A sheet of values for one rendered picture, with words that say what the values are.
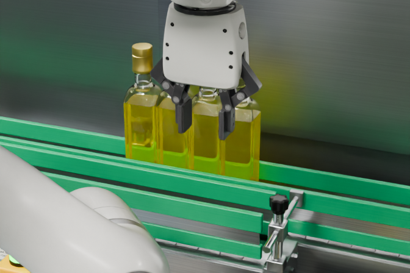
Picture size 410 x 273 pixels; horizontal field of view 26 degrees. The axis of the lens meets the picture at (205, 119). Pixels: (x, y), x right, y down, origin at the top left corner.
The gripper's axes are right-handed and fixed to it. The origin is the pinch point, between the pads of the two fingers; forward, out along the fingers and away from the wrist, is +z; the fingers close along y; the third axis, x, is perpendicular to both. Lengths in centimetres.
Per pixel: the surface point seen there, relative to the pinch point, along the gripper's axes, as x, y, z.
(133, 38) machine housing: -45, 32, 7
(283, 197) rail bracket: -15.2, -6.5, 18.0
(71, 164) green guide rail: -23.6, 34.0, 23.9
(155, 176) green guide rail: -23.6, 18.1, 23.3
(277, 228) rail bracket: -13.6, -6.2, 22.5
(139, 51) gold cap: -28.2, 22.4, 3.2
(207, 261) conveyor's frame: -14.5, 5.2, 31.4
